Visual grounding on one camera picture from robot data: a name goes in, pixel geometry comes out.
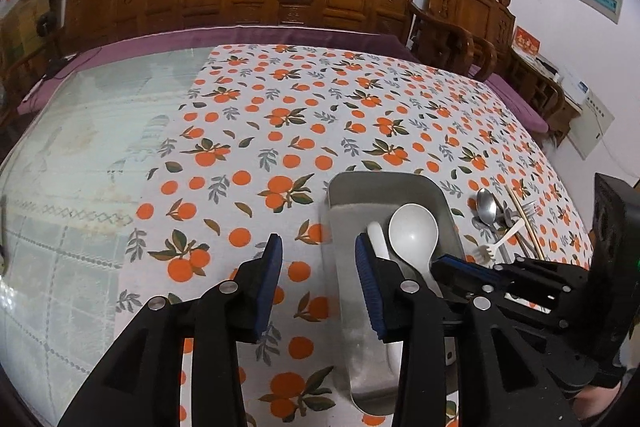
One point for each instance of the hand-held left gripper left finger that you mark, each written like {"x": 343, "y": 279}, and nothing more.
{"x": 270, "y": 287}

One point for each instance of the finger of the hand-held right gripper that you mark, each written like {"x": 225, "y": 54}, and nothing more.
{"x": 465, "y": 268}
{"x": 452, "y": 284}

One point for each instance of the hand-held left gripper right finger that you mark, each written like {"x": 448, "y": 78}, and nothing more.
{"x": 367, "y": 287}

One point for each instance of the metal tray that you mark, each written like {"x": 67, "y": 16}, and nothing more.
{"x": 350, "y": 257}

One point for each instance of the small metal spoon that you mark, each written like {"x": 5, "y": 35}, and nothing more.
{"x": 502, "y": 219}

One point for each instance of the large white spoon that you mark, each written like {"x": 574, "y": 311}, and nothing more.
{"x": 412, "y": 234}

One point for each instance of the large metal spoon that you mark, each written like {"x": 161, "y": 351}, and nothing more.
{"x": 486, "y": 207}

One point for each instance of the wooden chopstick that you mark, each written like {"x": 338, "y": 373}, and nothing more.
{"x": 515, "y": 204}
{"x": 537, "y": 249}

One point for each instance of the metal fork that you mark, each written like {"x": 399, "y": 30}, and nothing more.
{"x": 530, "y": 208}

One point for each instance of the person's right hand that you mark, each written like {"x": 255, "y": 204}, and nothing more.
{"x": 597, "y": 407}

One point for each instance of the white plastic fork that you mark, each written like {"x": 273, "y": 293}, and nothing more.
{"x": 505, "y": 237}

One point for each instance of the small white spoon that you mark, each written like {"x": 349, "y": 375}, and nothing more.
{"x": 378, "y": 237}

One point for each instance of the orange print tablecloth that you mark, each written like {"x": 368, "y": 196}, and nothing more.
{"x": 300, "y": 132}

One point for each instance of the short purple seat cushion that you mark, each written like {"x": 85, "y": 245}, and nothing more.
{"x": 510, "y": 102}

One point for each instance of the wooden side table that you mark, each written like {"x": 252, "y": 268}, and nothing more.
{"x": 540, "y": 92}

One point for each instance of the red card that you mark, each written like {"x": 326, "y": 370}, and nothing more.
{"x": 527, "y": 41}

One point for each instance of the white lace table cover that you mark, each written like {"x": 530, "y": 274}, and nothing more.
{"x": 75, "y": 157}

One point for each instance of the carved wooden armchair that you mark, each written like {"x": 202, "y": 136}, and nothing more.
{"x": 480, "y": 2}

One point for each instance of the black round device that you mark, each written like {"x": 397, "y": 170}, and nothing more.
{"x": 48, "y": 24}

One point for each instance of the large cardboard box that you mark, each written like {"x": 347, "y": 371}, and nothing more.
{"x": 22, "y": 27}

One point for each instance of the white wall unit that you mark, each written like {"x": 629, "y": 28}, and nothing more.
{"x": 587, "y": 117}

